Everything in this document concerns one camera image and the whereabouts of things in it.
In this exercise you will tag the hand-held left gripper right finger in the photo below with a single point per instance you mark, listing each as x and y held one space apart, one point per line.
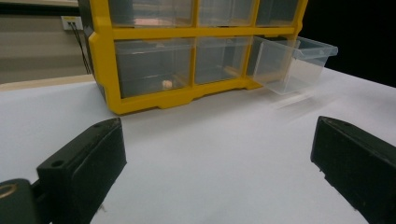
358 161

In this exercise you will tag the small beige object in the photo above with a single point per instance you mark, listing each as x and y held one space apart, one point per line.
167 84

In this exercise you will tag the white wall socket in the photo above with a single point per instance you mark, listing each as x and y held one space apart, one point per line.
72 22

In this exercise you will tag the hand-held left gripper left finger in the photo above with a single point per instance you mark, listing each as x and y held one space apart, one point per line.
84 168

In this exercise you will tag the clear plastic drawer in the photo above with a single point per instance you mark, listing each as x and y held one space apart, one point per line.
154 67
225 11
275 11
151 12
289 65
221 59

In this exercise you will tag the yellow drawer cabinet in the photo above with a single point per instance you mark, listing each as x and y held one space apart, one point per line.
106 62

